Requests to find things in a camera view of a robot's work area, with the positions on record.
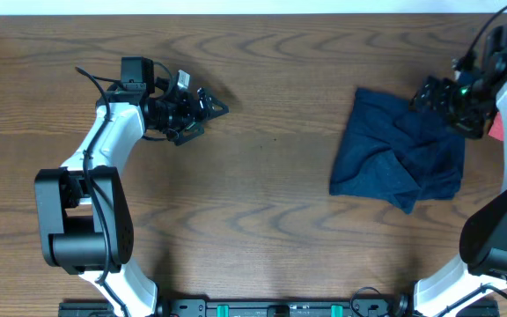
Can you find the navy blue shorts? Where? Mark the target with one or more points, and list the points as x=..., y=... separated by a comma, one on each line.
x=390, y=153

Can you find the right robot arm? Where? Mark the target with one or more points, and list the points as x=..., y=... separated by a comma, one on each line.
x=480, y=267

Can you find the red garment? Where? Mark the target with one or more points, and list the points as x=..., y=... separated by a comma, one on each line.
x=496, y=130

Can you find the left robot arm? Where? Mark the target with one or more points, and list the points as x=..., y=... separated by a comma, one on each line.
x=83, y=215

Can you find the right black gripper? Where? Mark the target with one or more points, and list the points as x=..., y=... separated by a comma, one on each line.
x=443, y=88

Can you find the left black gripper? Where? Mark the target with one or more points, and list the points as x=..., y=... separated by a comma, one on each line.
x=190, y=116

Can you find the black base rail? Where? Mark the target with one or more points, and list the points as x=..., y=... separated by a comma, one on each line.
x=202, y=308

